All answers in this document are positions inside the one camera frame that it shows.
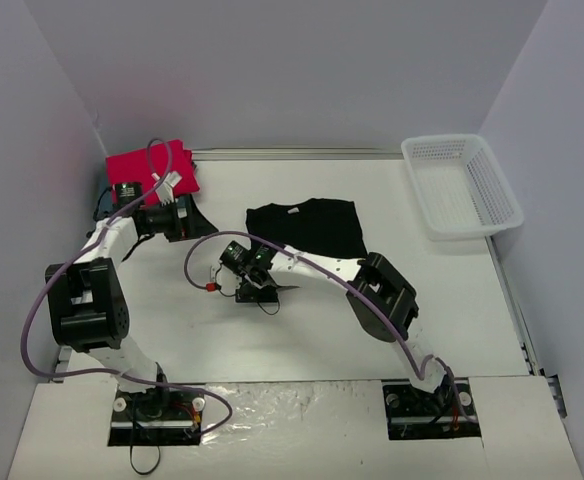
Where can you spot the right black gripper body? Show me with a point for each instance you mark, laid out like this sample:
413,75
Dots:
254,292

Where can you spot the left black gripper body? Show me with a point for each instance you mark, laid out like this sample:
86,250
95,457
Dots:
185,218

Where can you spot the black t shirt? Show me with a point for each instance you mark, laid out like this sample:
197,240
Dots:
309,244

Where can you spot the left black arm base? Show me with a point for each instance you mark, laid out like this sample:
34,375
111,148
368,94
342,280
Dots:
165,418

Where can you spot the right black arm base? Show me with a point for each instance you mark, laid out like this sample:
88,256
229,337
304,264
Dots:
414,415

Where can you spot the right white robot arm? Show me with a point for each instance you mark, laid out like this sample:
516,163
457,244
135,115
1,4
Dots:
382,300

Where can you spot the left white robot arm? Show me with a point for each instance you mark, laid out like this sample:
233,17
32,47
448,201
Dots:
87,306

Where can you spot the folded red t shirt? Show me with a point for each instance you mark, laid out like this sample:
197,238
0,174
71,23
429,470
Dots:
134,167

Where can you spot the folded teal t shirt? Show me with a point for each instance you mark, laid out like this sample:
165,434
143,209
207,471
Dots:
104,205

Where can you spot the white plastic basket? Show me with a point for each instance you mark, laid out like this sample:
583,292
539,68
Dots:
460,187

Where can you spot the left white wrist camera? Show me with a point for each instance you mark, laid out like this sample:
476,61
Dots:
164,186

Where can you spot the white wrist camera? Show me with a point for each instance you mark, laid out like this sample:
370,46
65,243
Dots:
214,285
164,186

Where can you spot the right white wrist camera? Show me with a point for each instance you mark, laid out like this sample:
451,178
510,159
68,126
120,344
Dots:
214,285

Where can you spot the aluminium table rail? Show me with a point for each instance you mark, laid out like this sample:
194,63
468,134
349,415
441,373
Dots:
294,153

